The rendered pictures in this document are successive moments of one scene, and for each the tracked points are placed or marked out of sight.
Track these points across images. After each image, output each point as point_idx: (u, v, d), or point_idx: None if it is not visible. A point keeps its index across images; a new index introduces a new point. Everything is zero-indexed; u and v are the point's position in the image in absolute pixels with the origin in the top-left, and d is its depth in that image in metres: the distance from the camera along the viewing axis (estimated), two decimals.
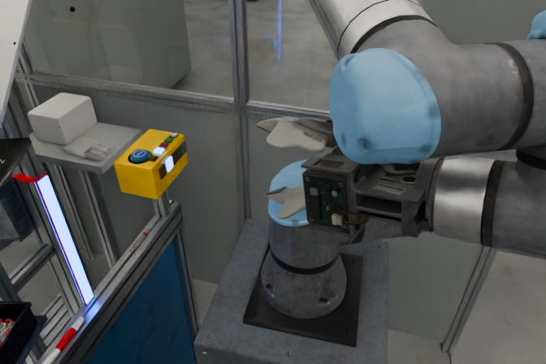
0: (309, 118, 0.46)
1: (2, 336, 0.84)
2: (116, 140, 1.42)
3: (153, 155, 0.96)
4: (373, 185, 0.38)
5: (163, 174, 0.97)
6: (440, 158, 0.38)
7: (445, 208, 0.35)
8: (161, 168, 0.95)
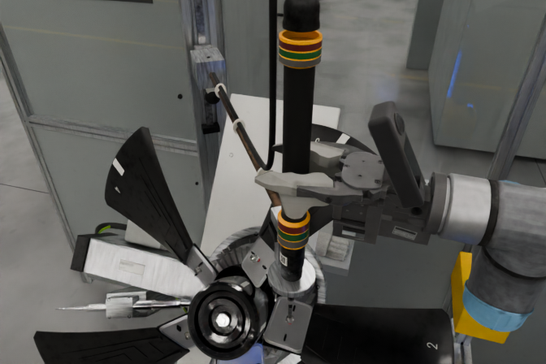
0: (305, 191, 0.46)
1: None
2: (342, 231, 1.32)
3: None
4: (391, 229, 0.50)
5: None
6: (442, 216, 0.45)
7: None
8: None
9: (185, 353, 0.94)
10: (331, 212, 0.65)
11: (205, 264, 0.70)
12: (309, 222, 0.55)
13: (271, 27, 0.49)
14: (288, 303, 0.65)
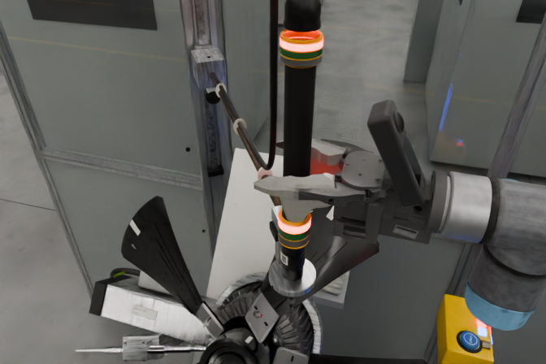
0: (308, 194, 0.45)
1: None
2: None
3: (486, 341, 0.94)
4: (392, 228, 0.49)
5: None
6: (443, 214, 0.45)
7: None
8: (494, 355, 0.94)
9: None
10: (325, 278, 0.73)
11: (213, 319, 0.79)
12: (309, 221, 0.55)
13: (272, 27, 0.49)
14: (290, 303, 0.65)
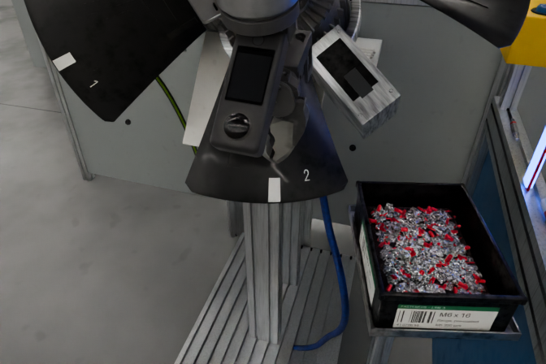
0: (298, 140, 0.47)
1: (444, 225, 0.62)
2: (365, 48, 1.21)
3: None
4: (292, 24, 0.42)
5: None
6: (292, 8, 0.36)
7: None
8: None
9: (197, 103, 0.83)
10: None
11: None
12: None
13: None
14: None
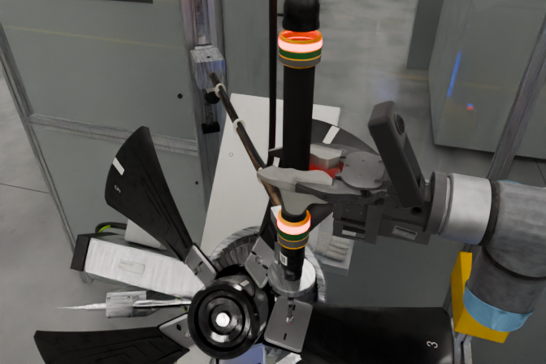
0: (303, 188, 0.46)
1: None
2: (342, 231, 1.32)
3: None
4: (391, 229, 0.50)
5: None
6: (442, 216, 0.45)
7: None
8: None
9: (185, 353, 0.94)
10: None
11: (266, 272, 0.68)
12: (309, 222, 0.55)
13: (271, 27, 0.49)
14: (289, 303, 0.65)
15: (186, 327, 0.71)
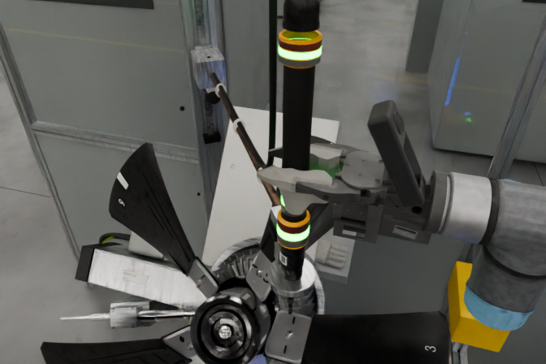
0: (303, 187, 0.46)
1: None
2: (341, 239, 1.34)
3: None
4: (392, 228, 0.50)
5: None
6: (442, 215, 0.45)
7: None
8: None
9: None
10: None
11: (267, 286, 0.70)
12: (309, 221, 0.55)
13: (271, 27, 0.49)
14: (293, 300, 0.65)
15: (188, 338, 0.73)
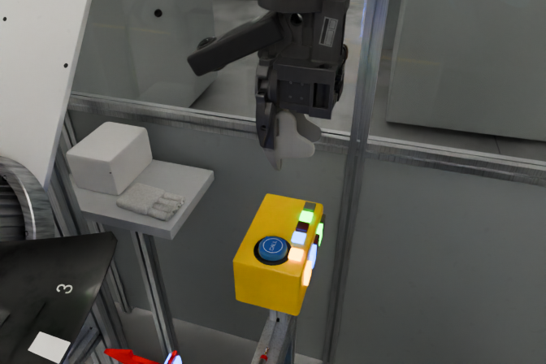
0: (262, 142, 0.46)
1: None
2: (184, 188, 1.06)
3: (296, 249, 0.59)
4: (325, 48, 0.40)
5: (309, 277, 0.60)
6: None
7: None
8: (309, 270, 0.59)
9: None
10: None
11: None
12: None
13: None
14: None
15: None
